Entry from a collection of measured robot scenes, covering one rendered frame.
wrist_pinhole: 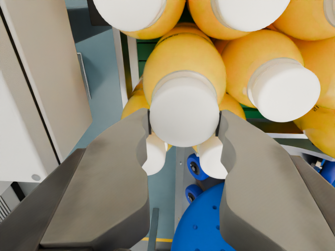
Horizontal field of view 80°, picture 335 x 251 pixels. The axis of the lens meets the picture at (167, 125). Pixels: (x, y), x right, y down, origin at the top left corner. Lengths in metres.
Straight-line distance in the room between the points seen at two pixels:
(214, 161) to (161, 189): 1.71
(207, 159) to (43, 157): 0.13
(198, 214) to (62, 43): 0.26
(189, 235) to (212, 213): 0.05
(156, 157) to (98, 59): 1.19
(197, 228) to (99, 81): 1.19
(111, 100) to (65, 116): 1.21
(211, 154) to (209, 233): 0.16
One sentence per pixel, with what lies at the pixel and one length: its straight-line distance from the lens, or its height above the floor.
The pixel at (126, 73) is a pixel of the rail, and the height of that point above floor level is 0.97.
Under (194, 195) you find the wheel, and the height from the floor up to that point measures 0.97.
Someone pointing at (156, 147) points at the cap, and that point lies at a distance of 0.16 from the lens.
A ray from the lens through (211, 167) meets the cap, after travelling 0.18.
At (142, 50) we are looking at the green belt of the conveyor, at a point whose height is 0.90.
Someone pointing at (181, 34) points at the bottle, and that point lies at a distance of 0.17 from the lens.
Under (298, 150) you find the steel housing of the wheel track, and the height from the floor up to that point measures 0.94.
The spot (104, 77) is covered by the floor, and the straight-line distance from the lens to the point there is 1.36.
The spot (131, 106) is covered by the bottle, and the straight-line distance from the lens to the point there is 0.20.
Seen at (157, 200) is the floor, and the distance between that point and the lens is 1.99.
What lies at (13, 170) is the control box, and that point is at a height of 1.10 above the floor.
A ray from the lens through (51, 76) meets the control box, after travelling 0.19.
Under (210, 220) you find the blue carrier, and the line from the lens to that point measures 0.31.
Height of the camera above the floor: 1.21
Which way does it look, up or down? 58 degrees down
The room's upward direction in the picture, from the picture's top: 173 degrees counter-clockwise
